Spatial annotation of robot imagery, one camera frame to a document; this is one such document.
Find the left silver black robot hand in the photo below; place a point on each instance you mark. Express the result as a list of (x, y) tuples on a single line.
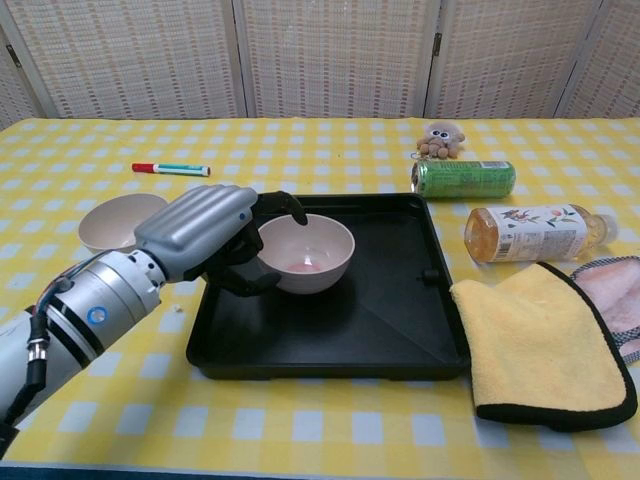
[(195, 232)]

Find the plain beige bowl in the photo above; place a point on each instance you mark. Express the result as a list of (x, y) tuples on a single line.
[(107, 225)]

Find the beige bowl with pink stain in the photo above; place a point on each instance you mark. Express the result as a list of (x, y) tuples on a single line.
[(310, 260)]

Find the black square plastic tray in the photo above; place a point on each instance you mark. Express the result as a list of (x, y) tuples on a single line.
[(380, 300)]

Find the white marker with red cap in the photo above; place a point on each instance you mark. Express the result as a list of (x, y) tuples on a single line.
[(175, 170)]

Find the yellow white checkered tablecloth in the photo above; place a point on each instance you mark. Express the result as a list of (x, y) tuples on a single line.
[(320, 145)]

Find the beige woven folding screen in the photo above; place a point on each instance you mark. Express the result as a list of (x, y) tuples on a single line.
[(320, 55)]

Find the green drink can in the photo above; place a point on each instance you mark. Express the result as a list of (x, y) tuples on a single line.
[(465, 179)]

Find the tea bottle with white label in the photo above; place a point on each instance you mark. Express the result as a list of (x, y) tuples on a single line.
[(530, 232)]

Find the yellow cloth with black edge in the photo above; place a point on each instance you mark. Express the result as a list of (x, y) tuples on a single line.
[(540, 350)]

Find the pink cloth with grey edge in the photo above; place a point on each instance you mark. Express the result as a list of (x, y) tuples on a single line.
[(615, 300)]

